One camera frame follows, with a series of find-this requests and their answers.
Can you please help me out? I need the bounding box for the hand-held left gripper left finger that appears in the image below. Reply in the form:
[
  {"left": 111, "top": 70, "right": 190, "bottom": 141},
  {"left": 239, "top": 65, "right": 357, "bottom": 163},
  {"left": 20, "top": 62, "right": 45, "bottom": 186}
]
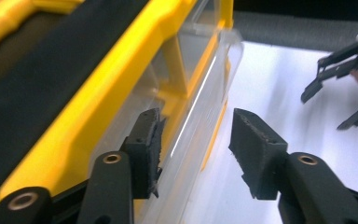
[{"left": 120, "top": 106, "right": 168, "bottom": 201}]

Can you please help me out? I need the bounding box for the yellow black drawer organizer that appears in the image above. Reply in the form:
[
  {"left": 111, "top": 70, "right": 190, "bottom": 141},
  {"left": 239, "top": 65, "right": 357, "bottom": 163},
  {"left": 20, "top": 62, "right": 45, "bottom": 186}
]
[{"left": 0, "top": 0, "right": 236, "bottom": 224}]

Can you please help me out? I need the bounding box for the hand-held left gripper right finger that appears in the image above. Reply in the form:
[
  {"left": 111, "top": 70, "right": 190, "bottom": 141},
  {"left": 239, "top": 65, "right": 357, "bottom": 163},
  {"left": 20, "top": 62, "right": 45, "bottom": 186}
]
[{"left": 227, "top": 107, "right": 290, "bottom": 201}]

